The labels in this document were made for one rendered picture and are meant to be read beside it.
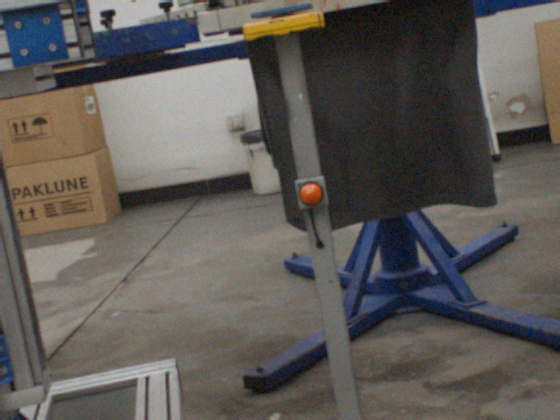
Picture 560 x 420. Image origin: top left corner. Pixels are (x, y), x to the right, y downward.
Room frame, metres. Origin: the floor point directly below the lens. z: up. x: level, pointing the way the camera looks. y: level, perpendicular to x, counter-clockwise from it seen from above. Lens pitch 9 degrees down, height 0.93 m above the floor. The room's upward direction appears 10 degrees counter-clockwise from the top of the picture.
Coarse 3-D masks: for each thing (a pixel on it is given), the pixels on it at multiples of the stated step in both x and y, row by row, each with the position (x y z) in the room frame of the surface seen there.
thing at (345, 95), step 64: (448, 0) 2.14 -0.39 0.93; (256, 64) 2.19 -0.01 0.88; (320, 64) 2.17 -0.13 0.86; (384, 64) 2.17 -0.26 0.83; (448, 64) 2.16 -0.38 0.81; (320, 128) 2.19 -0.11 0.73; (384, 128) 2.18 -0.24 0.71; (448, 128) 2.17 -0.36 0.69; (384, 192) 2.18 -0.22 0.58; (448, 192) 2.18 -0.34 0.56
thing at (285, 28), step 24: (264, 24) 1.86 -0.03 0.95; (288, 24) 1.85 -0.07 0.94; (312, 24) 1.85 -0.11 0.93; (288, 48) 1.90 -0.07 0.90; (288, 72) 1.90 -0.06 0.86; (288, 96) 1.90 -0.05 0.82; (312, 120) 1.93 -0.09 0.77; (312, 144) 1.90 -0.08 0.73; (312, 168) 1.90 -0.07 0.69; (312, 240) 1.90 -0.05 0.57; (312, 264) 1.90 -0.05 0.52; (336, 264) 1.93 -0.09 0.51; (336, 288) 1.90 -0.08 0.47; (336, 312) 1.90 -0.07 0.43; (336, 336) 1.90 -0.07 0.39; (336, 360) 1.90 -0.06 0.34; (336, 384) 1.90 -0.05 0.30; (360, 408) 1.92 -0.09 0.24
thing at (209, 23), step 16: (288, 0) 2.09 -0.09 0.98; (304, 0) 2.09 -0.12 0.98; (320, 0) 2.08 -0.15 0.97; (336, 0) 2.08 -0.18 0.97; (352, 0) 2.08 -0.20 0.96; (368, 0) 2.07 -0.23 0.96; (384, 0) 2.07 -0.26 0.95; (208, 16) 2.11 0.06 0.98; (224, 16) 2.10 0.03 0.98; (240, 16) 2.10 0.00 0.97; (272, 16) 2.09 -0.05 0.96; (208, 32) 2.12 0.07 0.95
